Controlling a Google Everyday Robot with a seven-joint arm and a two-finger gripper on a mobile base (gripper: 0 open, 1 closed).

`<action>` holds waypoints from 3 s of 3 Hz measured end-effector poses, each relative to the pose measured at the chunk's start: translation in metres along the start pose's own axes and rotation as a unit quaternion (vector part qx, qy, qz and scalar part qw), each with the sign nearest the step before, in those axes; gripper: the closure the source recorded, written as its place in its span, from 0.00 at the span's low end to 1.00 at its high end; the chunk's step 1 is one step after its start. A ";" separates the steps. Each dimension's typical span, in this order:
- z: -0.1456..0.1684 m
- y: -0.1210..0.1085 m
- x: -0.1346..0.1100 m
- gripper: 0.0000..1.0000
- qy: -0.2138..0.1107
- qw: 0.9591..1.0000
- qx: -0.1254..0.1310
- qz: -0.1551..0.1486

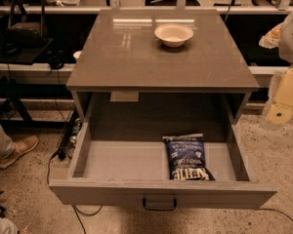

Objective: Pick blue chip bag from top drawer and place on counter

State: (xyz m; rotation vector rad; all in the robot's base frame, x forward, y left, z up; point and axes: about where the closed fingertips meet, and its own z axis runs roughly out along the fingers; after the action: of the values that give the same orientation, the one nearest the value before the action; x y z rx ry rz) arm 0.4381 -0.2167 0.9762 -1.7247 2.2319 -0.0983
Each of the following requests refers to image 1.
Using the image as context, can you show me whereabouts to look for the black headphones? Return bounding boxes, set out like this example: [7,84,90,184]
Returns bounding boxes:
[47,50,65,70]

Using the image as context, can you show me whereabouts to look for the black floor cable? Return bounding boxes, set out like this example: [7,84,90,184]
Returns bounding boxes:
[46,149,104,234]

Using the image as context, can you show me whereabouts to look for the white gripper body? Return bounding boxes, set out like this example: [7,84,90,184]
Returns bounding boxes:
[270,64,293,112]

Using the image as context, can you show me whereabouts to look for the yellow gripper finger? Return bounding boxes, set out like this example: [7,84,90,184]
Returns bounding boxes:
[261,101,293,131]
[259,23,282,49]

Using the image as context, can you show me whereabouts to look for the black bag on shelf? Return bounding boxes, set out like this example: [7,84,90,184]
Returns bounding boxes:
[6,0,47,48]

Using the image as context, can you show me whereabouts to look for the tan shoe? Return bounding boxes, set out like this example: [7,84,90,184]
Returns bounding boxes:
[0,136,39,169]

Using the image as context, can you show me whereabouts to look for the blue kettle chip bag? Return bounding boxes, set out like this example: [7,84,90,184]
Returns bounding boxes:
[162,134,214,180]

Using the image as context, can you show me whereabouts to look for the grey counter cabinet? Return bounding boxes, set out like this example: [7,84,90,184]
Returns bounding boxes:
[65,9,261,126]

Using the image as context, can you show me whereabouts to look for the open grey top drawer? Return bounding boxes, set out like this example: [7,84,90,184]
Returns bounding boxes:
[48,93,278,211]

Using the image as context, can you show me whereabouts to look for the white cup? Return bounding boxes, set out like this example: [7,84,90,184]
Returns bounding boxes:
[73,51,82,60]

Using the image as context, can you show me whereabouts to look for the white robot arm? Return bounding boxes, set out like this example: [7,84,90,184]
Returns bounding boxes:
[259,11,293,131]

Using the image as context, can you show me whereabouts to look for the white paper bowl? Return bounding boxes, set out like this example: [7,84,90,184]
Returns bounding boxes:
[154,23,193,48]

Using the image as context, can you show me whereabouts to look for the black drawer handle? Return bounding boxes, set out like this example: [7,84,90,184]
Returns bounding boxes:
[143,198,178,212]

